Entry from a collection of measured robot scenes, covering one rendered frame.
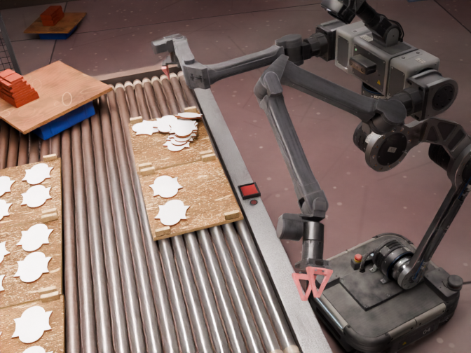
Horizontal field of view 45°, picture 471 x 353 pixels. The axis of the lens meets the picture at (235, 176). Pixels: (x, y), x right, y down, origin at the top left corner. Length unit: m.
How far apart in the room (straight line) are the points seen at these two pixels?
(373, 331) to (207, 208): 0.97
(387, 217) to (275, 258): 1.64
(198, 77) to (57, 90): 1.15
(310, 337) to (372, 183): 2.13
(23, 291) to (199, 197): 0.74
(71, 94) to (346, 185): 1.85
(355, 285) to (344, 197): 0.99
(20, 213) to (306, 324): 1.23
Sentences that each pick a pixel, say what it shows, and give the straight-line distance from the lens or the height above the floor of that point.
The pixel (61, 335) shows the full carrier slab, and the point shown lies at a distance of 1.94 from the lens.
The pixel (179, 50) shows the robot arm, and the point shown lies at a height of 1.42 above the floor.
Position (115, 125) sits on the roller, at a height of 0.92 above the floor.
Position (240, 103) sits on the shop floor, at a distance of 4.68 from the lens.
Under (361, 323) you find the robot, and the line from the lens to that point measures 2.72.
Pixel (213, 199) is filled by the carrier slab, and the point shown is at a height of 0.94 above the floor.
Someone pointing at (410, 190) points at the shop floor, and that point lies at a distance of 3.80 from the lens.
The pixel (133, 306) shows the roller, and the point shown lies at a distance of 1.96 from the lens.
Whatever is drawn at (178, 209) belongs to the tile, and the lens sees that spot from 2.22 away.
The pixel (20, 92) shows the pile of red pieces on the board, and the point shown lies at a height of 1.10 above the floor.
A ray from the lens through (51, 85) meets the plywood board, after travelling 3.09.
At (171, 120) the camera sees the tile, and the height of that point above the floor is 0.95.
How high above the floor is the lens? 2.39
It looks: 38 degrees down
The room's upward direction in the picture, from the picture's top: 5 degrees counter-clockwise
